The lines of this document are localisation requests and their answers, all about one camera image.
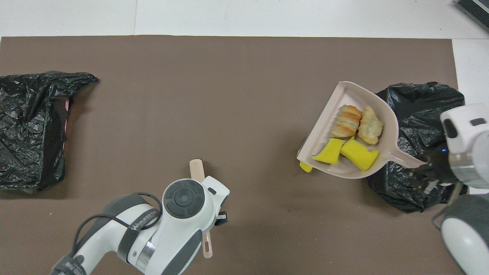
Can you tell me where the brown table mat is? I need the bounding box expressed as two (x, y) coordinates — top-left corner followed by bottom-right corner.
(0, 35), (479, 275)

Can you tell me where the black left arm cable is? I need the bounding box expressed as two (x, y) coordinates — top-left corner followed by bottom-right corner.
(73, 192), (164, 252)

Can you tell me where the large yellow sponge piece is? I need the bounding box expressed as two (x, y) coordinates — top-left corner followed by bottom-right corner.
(340, 138), (380, 171)

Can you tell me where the striped golden croissant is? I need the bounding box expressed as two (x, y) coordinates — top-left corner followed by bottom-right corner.
(330, 104), (363, 139)

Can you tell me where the dark grey ribbed device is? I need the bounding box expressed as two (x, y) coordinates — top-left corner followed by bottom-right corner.
(455, 0), (489, 33)

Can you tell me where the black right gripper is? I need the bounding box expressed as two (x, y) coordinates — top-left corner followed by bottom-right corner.
(426, 145), (457, 184)

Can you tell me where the pale flaky bread chunk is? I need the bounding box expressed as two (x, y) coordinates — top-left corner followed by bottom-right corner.
(358, 105), (384, 146)

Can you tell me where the black plastic trash bag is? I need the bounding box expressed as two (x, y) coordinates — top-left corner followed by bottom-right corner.
(0, 71), (99, 192)
(368, 82), (469, 214)

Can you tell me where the small yellow sponge piece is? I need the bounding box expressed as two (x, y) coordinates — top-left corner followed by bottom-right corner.
(312, 138), (345, 165)

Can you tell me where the beige brush with black bristles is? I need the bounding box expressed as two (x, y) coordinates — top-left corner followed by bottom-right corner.
(189, 159), (213, 259)

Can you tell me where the beige plastic dustpan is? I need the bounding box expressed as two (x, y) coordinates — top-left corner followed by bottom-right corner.
(296, 81), (427, 180)

